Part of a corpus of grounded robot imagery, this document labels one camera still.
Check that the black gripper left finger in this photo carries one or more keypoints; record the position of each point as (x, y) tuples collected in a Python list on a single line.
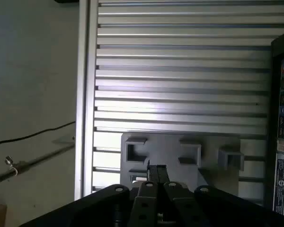
[(142, 208)]

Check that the metal rod with clamp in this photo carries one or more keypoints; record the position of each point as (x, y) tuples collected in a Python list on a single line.
[(38, 160)]

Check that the black open PC case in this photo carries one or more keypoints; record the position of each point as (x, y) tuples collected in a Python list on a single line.
[(274, 94)]

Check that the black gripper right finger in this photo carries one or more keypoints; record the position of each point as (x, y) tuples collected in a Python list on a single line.
[(180, 208)]

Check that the grey plastic parts rack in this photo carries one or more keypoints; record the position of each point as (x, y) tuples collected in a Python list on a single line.
[(165, 149)]

